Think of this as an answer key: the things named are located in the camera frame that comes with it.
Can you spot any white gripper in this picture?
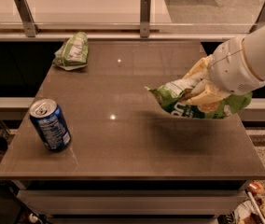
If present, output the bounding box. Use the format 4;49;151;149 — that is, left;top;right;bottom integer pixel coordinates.
181;35;265;105

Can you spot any green rice chip bag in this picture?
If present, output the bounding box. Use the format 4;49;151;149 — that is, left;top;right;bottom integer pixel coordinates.
146;77;252;119

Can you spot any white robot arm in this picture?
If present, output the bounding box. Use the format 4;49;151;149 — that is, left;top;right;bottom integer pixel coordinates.
182;26;265;105

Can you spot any green jalapeno chip bag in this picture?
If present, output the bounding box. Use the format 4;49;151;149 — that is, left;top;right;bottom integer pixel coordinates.
52;32;89;71

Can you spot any blue soda can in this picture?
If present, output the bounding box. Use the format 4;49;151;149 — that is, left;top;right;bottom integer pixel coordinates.
29;99;71;151

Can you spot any glass barrier panel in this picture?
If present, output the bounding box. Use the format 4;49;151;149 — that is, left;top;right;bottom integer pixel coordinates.
0;0;265;34

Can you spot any middle metal bracket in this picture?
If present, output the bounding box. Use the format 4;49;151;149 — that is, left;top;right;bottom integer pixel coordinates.
140;0;151;38

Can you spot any wire basket with snacks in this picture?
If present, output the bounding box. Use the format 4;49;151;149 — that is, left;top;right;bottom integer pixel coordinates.
232;180;265;224

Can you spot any left metal bracket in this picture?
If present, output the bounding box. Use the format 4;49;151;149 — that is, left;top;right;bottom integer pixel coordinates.
14;0;38;37

